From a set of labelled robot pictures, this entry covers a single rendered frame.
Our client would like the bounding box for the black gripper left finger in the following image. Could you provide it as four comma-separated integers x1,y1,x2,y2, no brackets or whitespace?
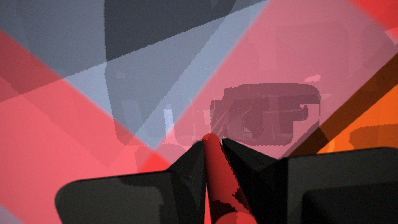
54,141,206,224

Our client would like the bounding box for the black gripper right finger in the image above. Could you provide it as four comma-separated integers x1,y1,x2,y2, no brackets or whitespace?
222,138,398,224

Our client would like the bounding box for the red peg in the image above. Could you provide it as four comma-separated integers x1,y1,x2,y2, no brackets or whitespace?
202,133,257,224

